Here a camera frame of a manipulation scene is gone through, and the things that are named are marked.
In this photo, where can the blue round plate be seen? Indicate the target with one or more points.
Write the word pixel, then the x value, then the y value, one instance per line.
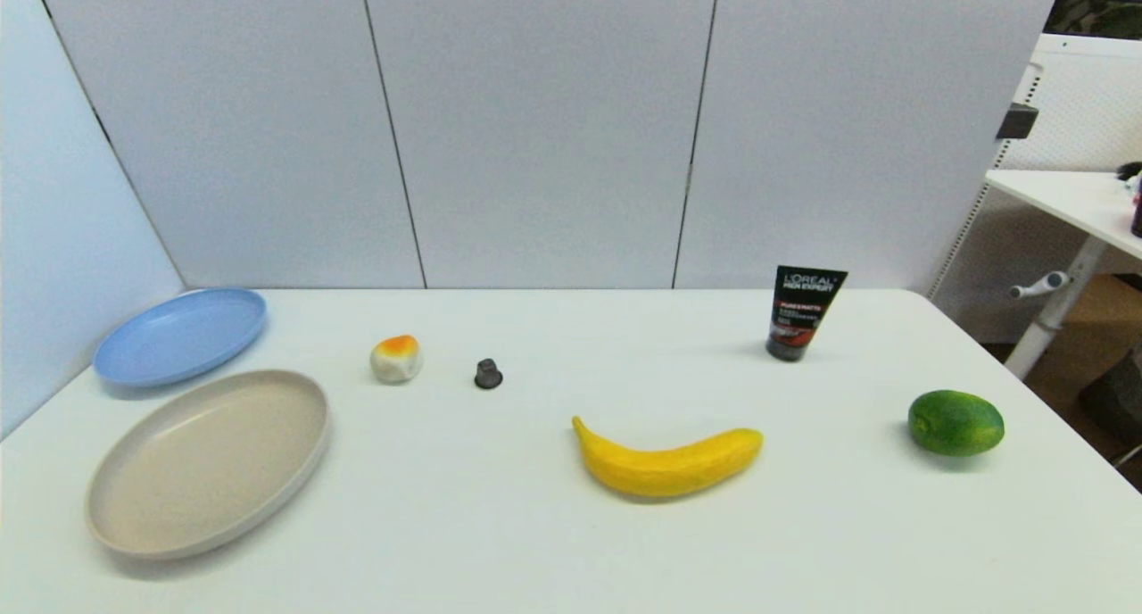
pixel 178 337

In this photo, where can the dark bottle on desk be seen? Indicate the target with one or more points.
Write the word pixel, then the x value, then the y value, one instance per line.
pixel 1137 208

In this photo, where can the green lime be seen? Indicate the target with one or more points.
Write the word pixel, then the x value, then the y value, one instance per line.
pixel 955 423

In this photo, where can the black face wash tube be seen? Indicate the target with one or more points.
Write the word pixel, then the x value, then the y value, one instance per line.
pixel 800 315

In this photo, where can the yellow banana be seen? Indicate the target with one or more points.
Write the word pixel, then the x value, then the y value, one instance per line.
pixel 665 467

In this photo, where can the dark coffee capsule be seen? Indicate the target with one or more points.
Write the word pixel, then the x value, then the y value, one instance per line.
pixel 488 375

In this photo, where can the white pegboard panel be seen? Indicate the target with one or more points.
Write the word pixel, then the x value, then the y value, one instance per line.
pixel 1088 105

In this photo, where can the beige oval plate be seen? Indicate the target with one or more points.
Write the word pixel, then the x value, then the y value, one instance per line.
pixel 205 462

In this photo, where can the white orange toy bun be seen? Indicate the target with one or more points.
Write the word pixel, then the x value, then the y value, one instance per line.
pixel 395 360

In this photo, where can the white side desk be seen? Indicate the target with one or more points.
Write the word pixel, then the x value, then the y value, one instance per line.
pixel 1071 199

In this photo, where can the black clamp on panel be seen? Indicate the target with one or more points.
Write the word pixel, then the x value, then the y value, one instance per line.
pixel 1017 120

